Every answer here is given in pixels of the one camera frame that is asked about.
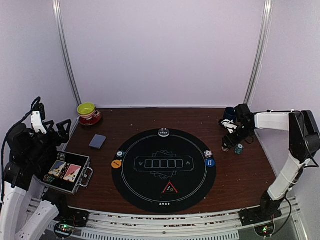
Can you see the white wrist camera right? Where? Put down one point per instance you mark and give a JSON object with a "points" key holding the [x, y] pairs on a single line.
{"points": [[228, 125]]}

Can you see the green poker chip stack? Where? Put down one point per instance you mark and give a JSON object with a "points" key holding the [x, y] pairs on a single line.
{"points": [[239, 149]]}

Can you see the green bowl on red saucer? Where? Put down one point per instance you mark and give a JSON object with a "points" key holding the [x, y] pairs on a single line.
{"points": [[88, 114]]}

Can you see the dark blue enamel mug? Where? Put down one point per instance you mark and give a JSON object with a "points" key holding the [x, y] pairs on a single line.
{"points": [[229, 114]]}

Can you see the orange round blind button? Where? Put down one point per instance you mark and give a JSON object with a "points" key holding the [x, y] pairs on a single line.
{"points": [[116, 164]]}

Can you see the blue round blind button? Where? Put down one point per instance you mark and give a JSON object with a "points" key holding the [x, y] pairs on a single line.
{"points": [[210, 162]]}

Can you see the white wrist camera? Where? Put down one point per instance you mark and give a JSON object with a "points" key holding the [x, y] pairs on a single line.
{"points": [[37, 119], [228, 125]]}

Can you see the blue white poker chip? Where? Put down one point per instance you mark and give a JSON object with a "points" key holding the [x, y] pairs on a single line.
{"points": [[208, 154]]}

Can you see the clear round dealer button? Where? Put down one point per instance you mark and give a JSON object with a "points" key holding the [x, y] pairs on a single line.
{"points": [[164, 132]]}

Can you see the red card box in case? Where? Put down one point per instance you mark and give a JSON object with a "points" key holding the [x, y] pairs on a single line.
{"points": [[72, 173]]}

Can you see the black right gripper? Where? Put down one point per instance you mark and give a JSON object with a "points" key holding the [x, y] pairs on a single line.
{"points": [[228, 140]]}

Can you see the round black poker mat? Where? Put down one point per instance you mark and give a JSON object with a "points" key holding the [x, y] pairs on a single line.
{"points": [[151, 161]]}

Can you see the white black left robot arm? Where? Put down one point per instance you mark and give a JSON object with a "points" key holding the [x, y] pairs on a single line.
{"points": [[27, 160]]}

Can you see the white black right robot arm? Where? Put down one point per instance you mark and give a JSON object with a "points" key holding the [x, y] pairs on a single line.
{"points": [[303, 144]]}

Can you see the aluminium poker case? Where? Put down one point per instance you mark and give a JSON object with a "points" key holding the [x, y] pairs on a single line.
{"points": [[83, 179]]}

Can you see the blue playing card deck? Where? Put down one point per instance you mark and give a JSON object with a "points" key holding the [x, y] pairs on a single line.
{"points": [[97, 141]]}

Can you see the blue card box in case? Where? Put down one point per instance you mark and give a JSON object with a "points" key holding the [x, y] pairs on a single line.
{"points": [[56, 169]]}

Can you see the red black triangle marker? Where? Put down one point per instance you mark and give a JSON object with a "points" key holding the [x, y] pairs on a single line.
{"points": [[170, 189]]}

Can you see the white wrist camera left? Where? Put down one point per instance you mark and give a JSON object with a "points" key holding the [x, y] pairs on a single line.
{"points": [[37, 119]]}

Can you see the aluminium front rail frame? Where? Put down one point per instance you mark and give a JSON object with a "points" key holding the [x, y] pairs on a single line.
{"points": [[223, 225]]}

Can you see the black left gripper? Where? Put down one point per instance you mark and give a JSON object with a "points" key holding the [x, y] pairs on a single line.
{"points": [[63, 137]]}

